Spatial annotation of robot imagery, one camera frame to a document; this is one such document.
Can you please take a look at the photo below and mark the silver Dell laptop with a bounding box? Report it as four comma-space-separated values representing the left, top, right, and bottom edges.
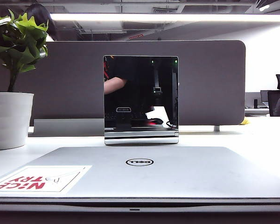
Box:
0, 146, 280, 213

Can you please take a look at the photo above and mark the person's dark-haired head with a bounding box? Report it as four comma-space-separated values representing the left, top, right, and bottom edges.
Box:
24, 3, 58, 42

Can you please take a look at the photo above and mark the gray fabric desk partition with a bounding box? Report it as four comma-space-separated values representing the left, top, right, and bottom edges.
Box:
0, 40, 246, 127

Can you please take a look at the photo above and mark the gray metal partition base rail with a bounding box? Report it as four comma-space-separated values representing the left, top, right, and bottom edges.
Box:
28, 118, 105, 138

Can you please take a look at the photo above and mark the black-screen tablet with silver stand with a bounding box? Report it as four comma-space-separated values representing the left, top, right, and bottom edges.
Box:
103, 55, 180, 146

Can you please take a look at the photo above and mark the white ribbed plant pot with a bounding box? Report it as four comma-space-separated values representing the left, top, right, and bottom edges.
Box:
0, 91, 35, 151

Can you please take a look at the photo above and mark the artificial green leafy plant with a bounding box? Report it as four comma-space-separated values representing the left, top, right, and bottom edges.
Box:
0, 8, 49, 93

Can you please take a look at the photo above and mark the white red-lettered laptop sticker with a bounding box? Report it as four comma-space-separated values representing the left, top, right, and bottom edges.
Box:
0, 165, 93, 194

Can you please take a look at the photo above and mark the long ceiling light strip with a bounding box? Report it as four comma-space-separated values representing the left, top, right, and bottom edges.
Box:
49, 12, 280, 23

